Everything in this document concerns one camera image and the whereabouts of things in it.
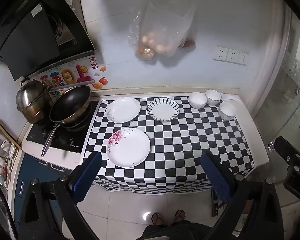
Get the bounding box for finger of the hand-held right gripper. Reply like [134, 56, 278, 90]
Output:
[274, 136, 300, 166]

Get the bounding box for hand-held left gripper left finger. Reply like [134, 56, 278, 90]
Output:
[17, 151, 103, 240]

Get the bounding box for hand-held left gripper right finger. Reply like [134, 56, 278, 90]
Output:
[201, 151, 288, 240]

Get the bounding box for white plate pink flowers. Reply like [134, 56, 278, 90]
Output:
[107, 127, 151, 168]

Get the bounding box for white bowl blue pattern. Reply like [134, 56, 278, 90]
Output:
[219, 102, 237, 122]

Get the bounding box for wide white bowl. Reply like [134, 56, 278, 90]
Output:
[189, 92, 207, 109]

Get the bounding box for plain white plate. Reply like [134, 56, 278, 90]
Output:
[106, 97, 141, 123]

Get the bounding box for white plate blue leaf rim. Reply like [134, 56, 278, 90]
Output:
[147, 98, 180, 122]

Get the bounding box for black glass gas stove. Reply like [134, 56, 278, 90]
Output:
[26, 100, 100, 154]

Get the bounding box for black white checkered mat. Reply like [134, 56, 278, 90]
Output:
[81, 96, 255, 195]

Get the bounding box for person's right foot in sandal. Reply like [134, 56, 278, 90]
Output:
[174, 210, 186, 224]

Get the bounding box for person's foot in sandal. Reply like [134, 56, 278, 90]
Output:
[151, 212, 165, 227]
[174, 210, 186, 224]

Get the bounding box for blue kitchen cabinet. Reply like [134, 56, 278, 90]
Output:
[14, 154, 73, 230]

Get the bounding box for person's dark trousers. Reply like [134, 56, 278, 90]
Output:
[141, 219, 215, 240]

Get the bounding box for glass sliding door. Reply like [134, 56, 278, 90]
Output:
[250, 12, 300, 180]

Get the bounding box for person's left foot in sandal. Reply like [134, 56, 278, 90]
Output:
[151, 212, 165, 227]

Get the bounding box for white cloth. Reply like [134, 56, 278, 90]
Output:
[221, 93, 243, 103]

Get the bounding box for metal dish rack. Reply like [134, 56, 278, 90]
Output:
[0, 112, 23, 189]

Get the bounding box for stainless steel steamer pot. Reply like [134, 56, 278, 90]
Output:
[16, 78, 53, 125]

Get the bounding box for black range hood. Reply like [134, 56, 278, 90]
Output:
[0, 0, 98, 81]

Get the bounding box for clear plastic bag of eggs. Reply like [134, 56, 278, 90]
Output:
[129, 0, 197, 61]

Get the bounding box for stainless steel hood chimney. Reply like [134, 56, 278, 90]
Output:
[50, 0, 86, 46]

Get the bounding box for black wok with steel handle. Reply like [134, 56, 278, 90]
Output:
[41, 85, 92, 157]

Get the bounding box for black cable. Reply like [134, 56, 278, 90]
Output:
[0, 177, 18, 240]

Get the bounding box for white wall socket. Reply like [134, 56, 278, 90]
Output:
[226, 49, 240, 64]
[237, 52, 249, 66]
[213, 46, 228, 62]

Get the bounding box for colourful wall stickers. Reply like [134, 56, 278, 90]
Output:
[39, 57, 108, 91]

